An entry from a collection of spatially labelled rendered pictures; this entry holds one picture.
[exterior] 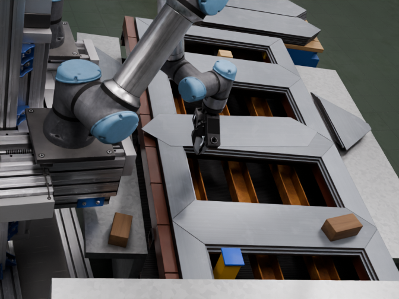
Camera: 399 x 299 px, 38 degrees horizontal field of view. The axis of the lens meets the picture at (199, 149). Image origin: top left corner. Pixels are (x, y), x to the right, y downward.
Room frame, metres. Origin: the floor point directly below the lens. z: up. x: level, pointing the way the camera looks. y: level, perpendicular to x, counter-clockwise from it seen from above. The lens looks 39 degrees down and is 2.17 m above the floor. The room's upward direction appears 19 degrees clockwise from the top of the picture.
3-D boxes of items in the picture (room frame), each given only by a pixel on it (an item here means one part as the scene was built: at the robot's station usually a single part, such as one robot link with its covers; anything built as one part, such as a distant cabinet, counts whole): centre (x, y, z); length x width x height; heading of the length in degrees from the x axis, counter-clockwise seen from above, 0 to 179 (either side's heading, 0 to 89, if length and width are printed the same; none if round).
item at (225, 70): (1.56, 0.01, 1.19); 0.09 x 0.08 x 0.11; 145
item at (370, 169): (2.11, -0.64, 0.74); 1.20 x 0.26 x 0.03; 23
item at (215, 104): (1.56, 0.01, 1.11); 0.08 x 0.08 x 0.05
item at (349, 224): (1.45, -0.54, 0.87); 0.12 x 0.06 x 0.05; 129
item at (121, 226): (1.26, 0.16, 0.71); 0.10 x 0.06 x 0.05; 9
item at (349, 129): (2.25, -0.58, 0.77); 0.45 x 0.20 x 0.04; 23
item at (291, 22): (2.84, 0.00, 0.82); 0.80 x 0.40 x 0.06; 113
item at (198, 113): (1.57, 0.01, 1.03); 0.09 x 0.08 x 0.12; 23
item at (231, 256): (1.15, -0.20, 0.88); 0.06 x 0.06 x 0.02; 23
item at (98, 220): (1.79, 0.39, 0.67); 1.30 x 0.20 x 0.03; 23
